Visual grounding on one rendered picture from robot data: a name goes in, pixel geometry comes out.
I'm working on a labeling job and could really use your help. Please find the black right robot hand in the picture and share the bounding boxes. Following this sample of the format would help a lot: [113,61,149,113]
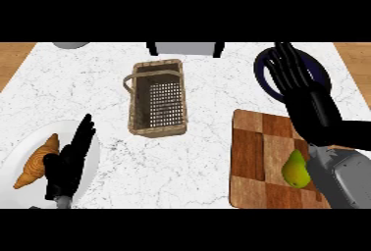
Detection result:
[261,42,371,152]

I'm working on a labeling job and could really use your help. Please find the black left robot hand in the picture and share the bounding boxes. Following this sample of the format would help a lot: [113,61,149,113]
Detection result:
[41,113,97,202]

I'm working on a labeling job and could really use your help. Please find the wooden checkered cutting board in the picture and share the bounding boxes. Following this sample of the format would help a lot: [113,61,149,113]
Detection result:
[227,108,356,210]

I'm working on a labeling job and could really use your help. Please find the green pear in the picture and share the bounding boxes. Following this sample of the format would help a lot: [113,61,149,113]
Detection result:
[280,149,311,189]

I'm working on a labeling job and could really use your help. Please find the brown wicker basket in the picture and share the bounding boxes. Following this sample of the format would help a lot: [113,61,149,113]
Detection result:
[121,58,187,139]

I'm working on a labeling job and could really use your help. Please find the brown croissant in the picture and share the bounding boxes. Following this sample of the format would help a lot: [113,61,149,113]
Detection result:
[11,132,60,190]

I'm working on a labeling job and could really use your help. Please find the white plate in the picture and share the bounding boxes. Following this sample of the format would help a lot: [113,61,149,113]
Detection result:
[0,120,102,210]

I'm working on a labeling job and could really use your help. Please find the dark blue plate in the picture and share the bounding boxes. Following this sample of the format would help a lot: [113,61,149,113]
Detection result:
[254,47,334,103]

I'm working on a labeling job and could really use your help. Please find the grey appliance with black legs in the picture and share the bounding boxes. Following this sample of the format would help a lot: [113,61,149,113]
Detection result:
[144,42,226,59]

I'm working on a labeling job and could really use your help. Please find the grey round object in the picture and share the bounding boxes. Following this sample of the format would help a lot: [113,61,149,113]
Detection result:
[50,42,93,50]

